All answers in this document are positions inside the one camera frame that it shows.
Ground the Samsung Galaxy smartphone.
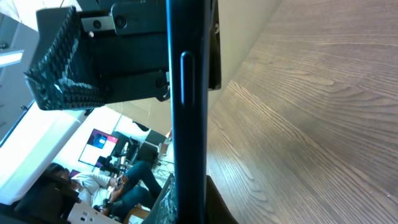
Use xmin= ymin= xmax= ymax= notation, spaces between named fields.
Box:
xmin=166 ymin=0 xmax=211 ymax=223

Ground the seated person in background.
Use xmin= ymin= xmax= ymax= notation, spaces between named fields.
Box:
xmin=46 ymin=161 xmax=162 ymax=220

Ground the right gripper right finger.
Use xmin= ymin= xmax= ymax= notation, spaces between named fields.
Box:
xmin=205 ymin=175 xmax=238 ymax=224

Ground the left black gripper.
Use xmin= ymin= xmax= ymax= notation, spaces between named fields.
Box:
xmin=24 ymin=0 xmax=221 ymax=111

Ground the background computer monitor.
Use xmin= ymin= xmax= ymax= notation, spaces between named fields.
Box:
xmin=78 ymin=129 xmax=119 ymax=166

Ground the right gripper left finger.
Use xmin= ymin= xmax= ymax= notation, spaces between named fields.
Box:
xmin=142 ymin=174 xmax=177 ymax=224

